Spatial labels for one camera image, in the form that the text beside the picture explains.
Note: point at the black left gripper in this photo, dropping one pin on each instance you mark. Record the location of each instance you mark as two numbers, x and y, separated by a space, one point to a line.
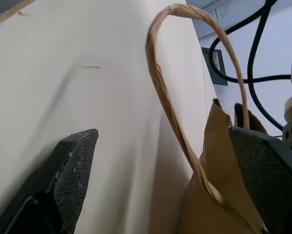
289 132

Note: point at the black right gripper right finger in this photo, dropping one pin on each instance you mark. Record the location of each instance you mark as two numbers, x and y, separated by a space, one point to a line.
265 170

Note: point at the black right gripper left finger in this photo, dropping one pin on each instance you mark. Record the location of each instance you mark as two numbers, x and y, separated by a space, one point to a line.
70 170

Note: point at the white perforated panel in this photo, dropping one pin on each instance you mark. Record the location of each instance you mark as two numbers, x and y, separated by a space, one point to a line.
207 24

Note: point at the dark wall socket panel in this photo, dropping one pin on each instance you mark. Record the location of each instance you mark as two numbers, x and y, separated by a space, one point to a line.
221 73

